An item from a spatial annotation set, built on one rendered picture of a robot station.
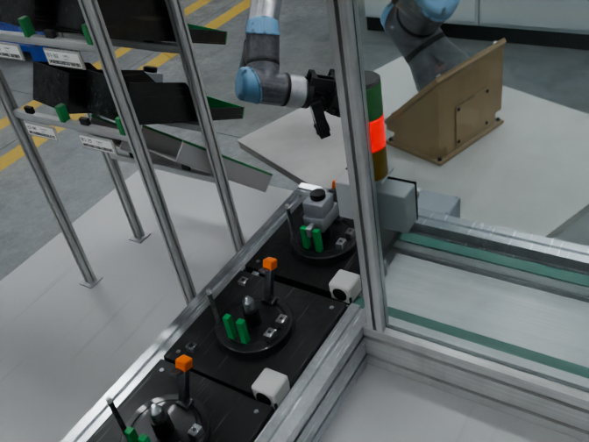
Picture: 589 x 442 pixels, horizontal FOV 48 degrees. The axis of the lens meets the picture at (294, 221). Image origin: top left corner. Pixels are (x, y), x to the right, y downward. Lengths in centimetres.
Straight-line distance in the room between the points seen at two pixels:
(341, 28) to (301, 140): 107
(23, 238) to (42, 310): 194
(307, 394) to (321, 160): 85
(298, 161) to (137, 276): 55
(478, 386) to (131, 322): 72
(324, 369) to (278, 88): 65
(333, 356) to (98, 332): 55
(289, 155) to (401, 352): 83
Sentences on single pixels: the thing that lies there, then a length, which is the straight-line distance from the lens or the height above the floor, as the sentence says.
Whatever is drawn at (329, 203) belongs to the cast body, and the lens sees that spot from 127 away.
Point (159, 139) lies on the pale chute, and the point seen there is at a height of 117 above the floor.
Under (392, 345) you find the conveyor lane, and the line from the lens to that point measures 119.
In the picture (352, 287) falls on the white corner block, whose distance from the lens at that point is 121.
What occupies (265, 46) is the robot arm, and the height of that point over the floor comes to 126.
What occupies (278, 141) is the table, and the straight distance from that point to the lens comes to 192.
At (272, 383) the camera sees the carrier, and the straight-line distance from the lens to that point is 109.
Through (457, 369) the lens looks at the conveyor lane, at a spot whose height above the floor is 93.
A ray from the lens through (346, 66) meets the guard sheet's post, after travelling 87.
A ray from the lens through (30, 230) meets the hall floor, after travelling 355.
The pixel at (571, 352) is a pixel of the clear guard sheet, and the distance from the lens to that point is 105.
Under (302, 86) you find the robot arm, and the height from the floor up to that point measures 117.
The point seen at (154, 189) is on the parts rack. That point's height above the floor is 120.
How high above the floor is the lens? 182
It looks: 37 degrees down
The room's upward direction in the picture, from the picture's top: 11 degrees counter-clockwise
